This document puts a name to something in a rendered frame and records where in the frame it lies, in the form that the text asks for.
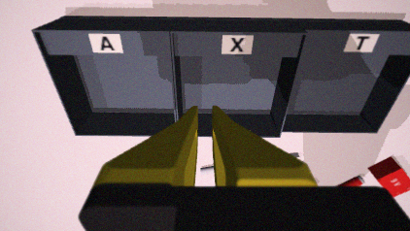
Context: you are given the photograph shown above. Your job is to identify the red cylindrical battery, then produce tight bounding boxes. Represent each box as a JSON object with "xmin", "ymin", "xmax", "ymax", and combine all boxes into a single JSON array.
[{"xmin": 336, "ymin": 175, "xmax": 365, "ymax": 186}]

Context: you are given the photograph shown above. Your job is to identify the white domino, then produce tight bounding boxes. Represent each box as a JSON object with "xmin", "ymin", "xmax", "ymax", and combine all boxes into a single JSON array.
[{"xmin": 290, "ymin": 152, "xmax": 300, "ymax": 159}]

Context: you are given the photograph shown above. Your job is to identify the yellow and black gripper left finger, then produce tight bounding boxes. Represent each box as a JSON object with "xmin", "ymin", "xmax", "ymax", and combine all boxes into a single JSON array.
[{"xmin": 92, "ymin": 106, "xmax": 198, "ymax": 187}]

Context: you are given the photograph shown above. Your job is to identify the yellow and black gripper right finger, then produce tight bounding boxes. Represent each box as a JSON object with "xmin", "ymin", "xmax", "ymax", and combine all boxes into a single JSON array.
[{"xmin": 212, "ymin": 106, "xmax": 318, "ymax": 186}]

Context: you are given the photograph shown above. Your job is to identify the dark grey open-top bin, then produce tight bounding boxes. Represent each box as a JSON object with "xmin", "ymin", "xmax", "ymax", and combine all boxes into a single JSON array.
[{"xmin": 31, "ymin": 16, "xmax": 410, "ymax": 138}]

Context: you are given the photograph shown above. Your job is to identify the red nine-volt battery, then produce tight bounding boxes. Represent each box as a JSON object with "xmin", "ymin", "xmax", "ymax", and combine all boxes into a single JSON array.
[{"xmin": 368, "ymin": 156, "xmax": 410, "ymax": 197}]

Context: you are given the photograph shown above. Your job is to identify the grey hex bolt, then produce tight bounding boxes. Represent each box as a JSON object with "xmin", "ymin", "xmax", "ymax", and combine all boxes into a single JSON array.
[{"xmin": 200, "ymin": 166, "xmax": 214, "ymax": 175}]

